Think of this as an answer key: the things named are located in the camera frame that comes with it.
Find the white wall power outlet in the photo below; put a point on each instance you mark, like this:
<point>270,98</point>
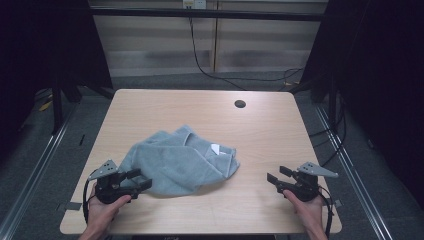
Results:
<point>194,4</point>

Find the person's right hand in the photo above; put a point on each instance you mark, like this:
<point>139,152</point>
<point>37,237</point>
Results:
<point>308,211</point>

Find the person's left hand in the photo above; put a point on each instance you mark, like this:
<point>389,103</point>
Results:
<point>103,211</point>

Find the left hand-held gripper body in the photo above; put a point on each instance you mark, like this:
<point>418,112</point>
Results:
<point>110,191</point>

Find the black metal stand leg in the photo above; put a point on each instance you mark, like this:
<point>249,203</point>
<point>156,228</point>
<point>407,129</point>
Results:
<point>57,110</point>

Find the black curtain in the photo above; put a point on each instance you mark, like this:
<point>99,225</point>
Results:
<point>380,83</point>
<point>40,43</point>

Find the grey tape strip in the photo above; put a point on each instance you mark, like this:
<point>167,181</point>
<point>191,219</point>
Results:
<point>336,203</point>
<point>73,206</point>

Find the yellow object on floor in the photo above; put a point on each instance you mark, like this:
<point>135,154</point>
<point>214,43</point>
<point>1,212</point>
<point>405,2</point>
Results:
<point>45,106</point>

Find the black horizontal frame bar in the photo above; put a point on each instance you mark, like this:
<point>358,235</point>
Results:
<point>206,14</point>

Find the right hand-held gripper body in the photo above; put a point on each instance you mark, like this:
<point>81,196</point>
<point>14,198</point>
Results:
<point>305,186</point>

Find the dark round table grommet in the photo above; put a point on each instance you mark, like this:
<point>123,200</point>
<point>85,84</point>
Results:
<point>240,103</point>

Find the metal floor rail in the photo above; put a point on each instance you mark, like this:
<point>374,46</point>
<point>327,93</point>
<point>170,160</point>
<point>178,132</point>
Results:
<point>353,173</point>
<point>36,170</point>

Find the light blue towel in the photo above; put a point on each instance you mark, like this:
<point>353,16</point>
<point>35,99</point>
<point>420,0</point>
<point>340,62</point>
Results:
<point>176,163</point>

